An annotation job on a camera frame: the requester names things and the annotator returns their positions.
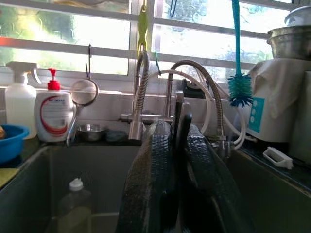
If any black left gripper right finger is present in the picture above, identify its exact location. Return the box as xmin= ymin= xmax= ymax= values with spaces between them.
xmin=187 ymin=125 xmax=256 ymax=233

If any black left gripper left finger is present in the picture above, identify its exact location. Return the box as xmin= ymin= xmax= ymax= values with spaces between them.
xmin=115 ymin=120 xmax=179 ymax=233

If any dark green sponge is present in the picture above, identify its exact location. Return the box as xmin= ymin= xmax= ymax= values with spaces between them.
xmin=106 ymin=130 xmax=127 ymax=143

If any stainless steel sink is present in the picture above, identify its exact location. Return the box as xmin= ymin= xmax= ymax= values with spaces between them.
xmin=0 ymin=143 xmax=311 ymax=233

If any steel spring faucet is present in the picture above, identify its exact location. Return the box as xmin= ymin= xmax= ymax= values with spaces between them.
xmin=119 ymin=50 xmax=175 ymax=141

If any small steel bowl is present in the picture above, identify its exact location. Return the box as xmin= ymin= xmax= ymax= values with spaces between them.
xmin=77 ymin=124 xmax=107 ymax=142

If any small white plastic scrubber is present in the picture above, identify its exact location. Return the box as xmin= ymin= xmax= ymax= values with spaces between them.
xmin=262 ymin=146 xmax=294 ymax=170

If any white water filter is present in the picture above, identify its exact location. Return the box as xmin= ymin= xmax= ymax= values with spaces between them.
xmin=246 ymin=59 xmax=307 ymax=144

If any black box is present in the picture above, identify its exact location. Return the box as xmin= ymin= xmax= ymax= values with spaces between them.
xmin=182 ymin=79 xmax=207 ymax=99

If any blue bottle brush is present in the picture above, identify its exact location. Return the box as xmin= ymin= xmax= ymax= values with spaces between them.
xmin=227 ymin=0 xmax=254 ymax=108

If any clear dish soap bottle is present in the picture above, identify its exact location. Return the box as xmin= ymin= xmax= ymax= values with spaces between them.
xmin=57 ymin=178 xmax=92 ymax=233

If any small steel mesh strainer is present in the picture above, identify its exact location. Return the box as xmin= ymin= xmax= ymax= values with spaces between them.
xmin=66 ymin=72 xmax=100 ymax=148

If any white red soap pump bottle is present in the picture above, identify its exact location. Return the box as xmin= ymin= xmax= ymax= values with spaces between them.
xmin=34 ymin=68 xmax=77 ymax=143

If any white cloth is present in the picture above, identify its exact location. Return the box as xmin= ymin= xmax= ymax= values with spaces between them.
xmin=250 ymin=59 xmax=311 ymax=119

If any yellow green plastic hanger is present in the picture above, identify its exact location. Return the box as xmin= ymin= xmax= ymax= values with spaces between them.
xmin=137 ymin=0 xmax=149 ymax=58

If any blue plastic bowl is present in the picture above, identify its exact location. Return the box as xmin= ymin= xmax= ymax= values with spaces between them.
xmin=0 ymin=124 xmax=30 ymax=166

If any white spray bottle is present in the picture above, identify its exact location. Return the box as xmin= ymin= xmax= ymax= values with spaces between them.
xmin=5 ymin=61 xmax=42 ymax=140

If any window with metal bars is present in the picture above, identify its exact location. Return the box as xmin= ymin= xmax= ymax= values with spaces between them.
xmin=0 ymin=0 xmax=311 ymax=81

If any yellow cloth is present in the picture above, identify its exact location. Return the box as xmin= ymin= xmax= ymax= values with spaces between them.
xmin=0 ymin=167 xmax=20 ymax=189

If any steel pot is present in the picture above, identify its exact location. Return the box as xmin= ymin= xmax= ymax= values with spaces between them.
xmin=266 ymin=24 xmax=311 ymax=60

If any steel pot lid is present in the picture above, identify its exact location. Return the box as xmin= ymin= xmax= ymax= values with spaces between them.
xmin=284 ymin=6 xmax=311 ymax=27

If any gooseneck faucet with braided hose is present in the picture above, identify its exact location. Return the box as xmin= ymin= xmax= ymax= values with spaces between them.
xmin=165 ymin=59 xmax=234 ymax=158

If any white looped water hose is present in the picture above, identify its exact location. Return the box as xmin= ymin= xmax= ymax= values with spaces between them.
xmin=148 ymin=69 xmax=214 ymax=135

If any metal wire hook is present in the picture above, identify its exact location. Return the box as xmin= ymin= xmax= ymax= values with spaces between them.
xmin=85 ymin=44 xmax=93 ymax=80

